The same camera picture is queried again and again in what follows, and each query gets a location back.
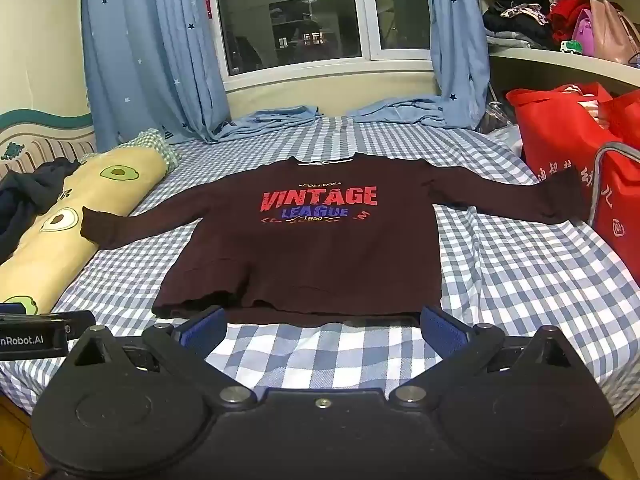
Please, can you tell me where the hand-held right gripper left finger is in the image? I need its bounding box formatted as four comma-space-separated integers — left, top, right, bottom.
64, 305, 258, 407

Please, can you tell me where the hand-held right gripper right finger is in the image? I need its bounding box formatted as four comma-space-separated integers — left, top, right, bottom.
389, 305, 582, 407

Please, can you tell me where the dark maroon printed sweatshirt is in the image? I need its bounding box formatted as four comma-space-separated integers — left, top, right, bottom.
80, 152, 592, 327

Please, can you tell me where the pile of dark clothes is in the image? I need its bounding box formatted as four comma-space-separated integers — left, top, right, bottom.
481, 0, 557, 52

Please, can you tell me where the blue white checked bedsheet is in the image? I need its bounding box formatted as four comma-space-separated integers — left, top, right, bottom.
0, 115, 640, 418

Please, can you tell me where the dark navy garment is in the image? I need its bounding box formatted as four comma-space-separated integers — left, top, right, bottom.
0, 157, 82, 267

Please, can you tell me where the yellow avocado print bolster pillow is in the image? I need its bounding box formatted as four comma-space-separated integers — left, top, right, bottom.
0, 127, 181, 315

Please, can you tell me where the striped headboard with green trim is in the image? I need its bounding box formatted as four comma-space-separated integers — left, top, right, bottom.
0, 109, 99, 181

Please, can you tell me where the red bag with grey trim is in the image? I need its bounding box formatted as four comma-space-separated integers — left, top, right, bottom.
587, 141, 640, 287

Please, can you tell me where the clear plastic bag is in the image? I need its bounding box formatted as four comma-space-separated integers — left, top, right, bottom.
479, 101, 524, 161

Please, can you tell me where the red shopping bag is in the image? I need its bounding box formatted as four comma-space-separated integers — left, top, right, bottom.
505, 81, 640, 198

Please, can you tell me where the blue star print curtain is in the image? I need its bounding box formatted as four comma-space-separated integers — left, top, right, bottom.
80, 0, 322, 147
349, 0, 495, 133

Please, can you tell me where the white framed window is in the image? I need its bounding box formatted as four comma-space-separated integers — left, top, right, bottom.
200, 0, 442, 93

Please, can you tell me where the purple bag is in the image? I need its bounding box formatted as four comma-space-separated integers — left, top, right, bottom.
570, 7, 597, 57

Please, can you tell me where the red garment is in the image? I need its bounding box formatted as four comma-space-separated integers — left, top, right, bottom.
546, 0, 594, 46

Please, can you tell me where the pink handbag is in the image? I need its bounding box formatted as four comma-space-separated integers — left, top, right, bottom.
589, 0, 640, 66

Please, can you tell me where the white wall shelf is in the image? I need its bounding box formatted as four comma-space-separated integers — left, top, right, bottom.
474, 0, 640, 97

